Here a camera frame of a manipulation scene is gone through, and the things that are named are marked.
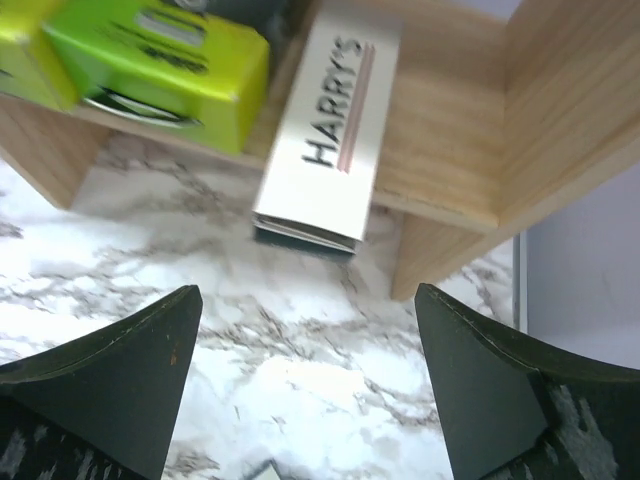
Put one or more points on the white Harry's box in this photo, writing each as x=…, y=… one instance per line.
x=316, y=190

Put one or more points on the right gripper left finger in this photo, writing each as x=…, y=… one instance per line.
x=102, y=406

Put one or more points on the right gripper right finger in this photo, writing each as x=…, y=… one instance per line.
x=513, y=407

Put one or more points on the wooden two-tier shelf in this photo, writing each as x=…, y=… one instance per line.
x=493, y=123

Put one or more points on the black green Gillette box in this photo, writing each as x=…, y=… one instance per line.
x=197, y=75
x=30, y=67

